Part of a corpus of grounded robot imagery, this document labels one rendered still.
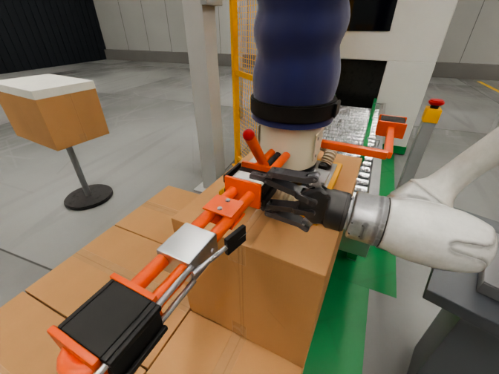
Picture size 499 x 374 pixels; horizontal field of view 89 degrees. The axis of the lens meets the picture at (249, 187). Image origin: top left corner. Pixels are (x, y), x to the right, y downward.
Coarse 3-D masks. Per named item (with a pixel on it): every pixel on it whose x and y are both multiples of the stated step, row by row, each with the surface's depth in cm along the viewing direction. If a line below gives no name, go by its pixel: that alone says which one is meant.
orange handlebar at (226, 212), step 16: (336, 144) 72; (352, 144) 71; (384, 144) 75; (224, 192) 51; (208, 208) 46; (224, 208) 46; (240, 208) 46; (192, 224) 43; (224, 224) 43; (160, 256) 37; (144, 272) 34; (176, 272) 34; (144, 288) 34; (160, 288) 32; (64, 352) 26; (64, 368) 25; (80, 368) 25
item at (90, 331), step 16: (112, 288) 31; (128, 288) 31; (96, 304) 29; (112, 304) 29; (128, 304) 29; (144, 304) 29; (80, 320) 27; (96, 320) 27; (112, 320) 27; (128, 320) 27; (64, 336) 26; (80, 336) 26; (96, 336) 26; (112, 336) 26; (80, 352) 25; (96, 352) 25; (96, 368) 24
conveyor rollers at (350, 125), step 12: (348, 108) 292; (360, 108) 294; (336, 120) 259; (348, 120) 256; (360, 120) 258; (324, 132) 227; (336, 132) 230; (348, 132) 227; (360, 132) 230; (372, 132) 227; (360, 144) 208; (372, 144) 205; (360, 168) 173; (360, 180) 158
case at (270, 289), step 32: (352, 160) 94; (352, 192) 80; (256, 224) 64; (288, 224) 64; (320, 224) 64; (224, 256) 63; (256, 256) 57; (288, 256) 55; (320, 256) 55; (192, 288) 79; (224, 288) 70; (256, 288) 63; (288, 288) 58; (320, 288) 53; (224, 320) 79; (256, 320) 71; (288, 320) 64; (288, 352) 71
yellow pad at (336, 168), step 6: (318, 162) 87; (324, 168) 80; (330, 168) 83; (336, 168) 84; (330, 174) 80; (336, 174) 81; (330, 180) 78; (306, 186) 70; (312, 186) 70; (330, 186) 75
